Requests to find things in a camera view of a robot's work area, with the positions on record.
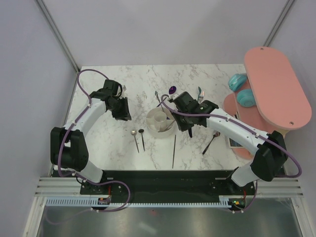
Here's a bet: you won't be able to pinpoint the teal handled silver fork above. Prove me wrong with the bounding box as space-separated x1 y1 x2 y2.
197 87 204 103

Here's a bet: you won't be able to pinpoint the copper bowl dark spoon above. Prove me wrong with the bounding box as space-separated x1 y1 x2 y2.
202 131 220 155

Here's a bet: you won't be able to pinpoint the silver small spoon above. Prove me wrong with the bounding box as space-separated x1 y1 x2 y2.
131 129 139 153

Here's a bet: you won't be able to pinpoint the pink oval shelf top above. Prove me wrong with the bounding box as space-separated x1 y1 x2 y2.
244 46 312 130

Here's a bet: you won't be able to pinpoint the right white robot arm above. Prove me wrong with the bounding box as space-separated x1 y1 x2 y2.
170 92 288 195

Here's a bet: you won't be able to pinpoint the black small spoon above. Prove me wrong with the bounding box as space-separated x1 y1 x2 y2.
138 129 145 151

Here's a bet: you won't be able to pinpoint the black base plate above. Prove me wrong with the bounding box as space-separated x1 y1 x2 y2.
80 170 255 201

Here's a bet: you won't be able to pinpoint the purple cable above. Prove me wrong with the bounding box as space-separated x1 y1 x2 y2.
45 69 131 225
160 95 303 215

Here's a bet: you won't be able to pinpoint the white round divided container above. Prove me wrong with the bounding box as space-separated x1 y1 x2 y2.
146 107 176 139

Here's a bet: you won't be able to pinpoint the teal headphones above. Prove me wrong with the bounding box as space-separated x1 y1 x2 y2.
228 73 256 108

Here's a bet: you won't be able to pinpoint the dark chopstick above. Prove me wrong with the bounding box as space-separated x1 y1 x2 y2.
172 134 177 169

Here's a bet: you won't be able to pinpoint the blue plastic knife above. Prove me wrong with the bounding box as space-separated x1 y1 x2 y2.
188 128 193 138

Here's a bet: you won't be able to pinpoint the white slotted cable duct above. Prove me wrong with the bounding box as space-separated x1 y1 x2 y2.
45 197 232 208

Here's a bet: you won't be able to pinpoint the purple long-handled spoon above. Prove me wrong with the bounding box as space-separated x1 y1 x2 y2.
168 86 177 95

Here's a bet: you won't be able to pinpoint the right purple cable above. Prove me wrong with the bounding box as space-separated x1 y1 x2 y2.
160 95 303 215

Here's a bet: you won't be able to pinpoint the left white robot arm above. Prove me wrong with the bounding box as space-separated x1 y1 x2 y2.
50 79 131 194

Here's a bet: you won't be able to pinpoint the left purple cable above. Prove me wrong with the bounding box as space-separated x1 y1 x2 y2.
45 69 131 225

